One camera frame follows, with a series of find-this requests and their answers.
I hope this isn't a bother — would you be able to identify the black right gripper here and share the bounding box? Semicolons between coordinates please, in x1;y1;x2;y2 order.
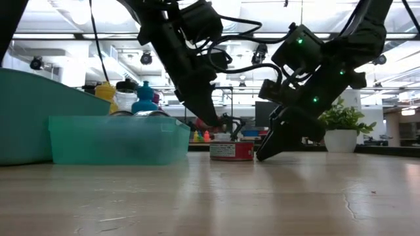
255;61;367;162

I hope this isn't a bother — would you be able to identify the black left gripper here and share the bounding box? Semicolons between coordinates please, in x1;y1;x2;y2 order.
137;18;231;128

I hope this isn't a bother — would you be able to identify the blue plastic bottle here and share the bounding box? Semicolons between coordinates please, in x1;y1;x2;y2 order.
131;81;159;115

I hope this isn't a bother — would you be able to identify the clear bottle black cap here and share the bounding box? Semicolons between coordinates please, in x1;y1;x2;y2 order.
115;78;138;113

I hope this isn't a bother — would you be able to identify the yellow mustard bottle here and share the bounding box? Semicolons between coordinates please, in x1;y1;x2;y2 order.
94;81;119;115

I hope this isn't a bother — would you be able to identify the person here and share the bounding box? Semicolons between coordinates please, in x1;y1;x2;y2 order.
195;117;227;134

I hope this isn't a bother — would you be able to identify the black monitor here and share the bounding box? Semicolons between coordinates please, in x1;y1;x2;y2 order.
255;101;280;128

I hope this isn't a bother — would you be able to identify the small green potted plant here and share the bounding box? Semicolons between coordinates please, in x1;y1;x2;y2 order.
318;96;377;153

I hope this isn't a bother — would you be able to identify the translucent teal bin lid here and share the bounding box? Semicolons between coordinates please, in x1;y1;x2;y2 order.
48;115;191;166

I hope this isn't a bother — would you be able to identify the teal plastic bin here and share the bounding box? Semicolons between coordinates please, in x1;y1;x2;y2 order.
0;68;112;166

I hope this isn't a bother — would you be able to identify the black looped camera cable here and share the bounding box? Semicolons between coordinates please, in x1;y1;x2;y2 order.
203;14;284;85

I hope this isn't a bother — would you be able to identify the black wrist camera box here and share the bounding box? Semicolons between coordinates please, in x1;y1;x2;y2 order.
271;22;324;75
178;0;224;42

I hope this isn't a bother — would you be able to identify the long black frame crossbar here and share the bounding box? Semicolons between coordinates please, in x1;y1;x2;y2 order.
187;143;420;159

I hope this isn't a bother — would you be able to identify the thin black cable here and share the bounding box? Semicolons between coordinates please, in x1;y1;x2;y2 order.
87;0;110;84

